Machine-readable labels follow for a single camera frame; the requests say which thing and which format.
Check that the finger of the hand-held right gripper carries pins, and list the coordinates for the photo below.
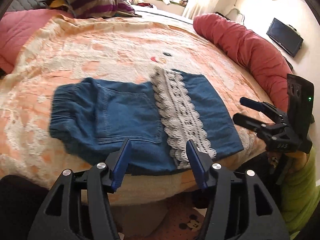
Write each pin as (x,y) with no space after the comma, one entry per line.
(245,120)
(252,103)

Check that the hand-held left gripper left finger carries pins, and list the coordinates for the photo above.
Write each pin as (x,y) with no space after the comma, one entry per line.
(122,165)

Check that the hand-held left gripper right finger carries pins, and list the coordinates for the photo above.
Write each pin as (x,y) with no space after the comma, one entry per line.
(197,165)

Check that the blue pants with lace trim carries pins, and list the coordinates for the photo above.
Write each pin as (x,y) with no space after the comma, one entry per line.
(120,115)

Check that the person's right forearm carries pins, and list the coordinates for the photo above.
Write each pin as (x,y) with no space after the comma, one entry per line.
(302,195)

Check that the person's right hand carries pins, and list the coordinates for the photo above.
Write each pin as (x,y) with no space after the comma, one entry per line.
(300,156)

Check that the cream fleece bed sheet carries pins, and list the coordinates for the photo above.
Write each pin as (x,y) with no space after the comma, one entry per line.
(150,187)

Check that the pink floor mat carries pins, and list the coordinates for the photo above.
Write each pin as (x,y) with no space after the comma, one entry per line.
(182,222)

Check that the red rolled duvet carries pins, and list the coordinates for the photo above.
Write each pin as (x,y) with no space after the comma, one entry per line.
(240,42)

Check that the black monitor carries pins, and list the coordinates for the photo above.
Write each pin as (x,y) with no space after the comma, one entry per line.
(285,36)

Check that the peach floral quilt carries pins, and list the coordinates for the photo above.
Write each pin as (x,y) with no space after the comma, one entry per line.
(100,50)

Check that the clothes on windowsill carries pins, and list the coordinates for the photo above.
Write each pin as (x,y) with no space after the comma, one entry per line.
(175,0)

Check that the purple striped pillow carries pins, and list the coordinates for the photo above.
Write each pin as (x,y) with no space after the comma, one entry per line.
(90,2)

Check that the pink blanket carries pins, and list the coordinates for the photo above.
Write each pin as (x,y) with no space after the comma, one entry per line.
(15,30)

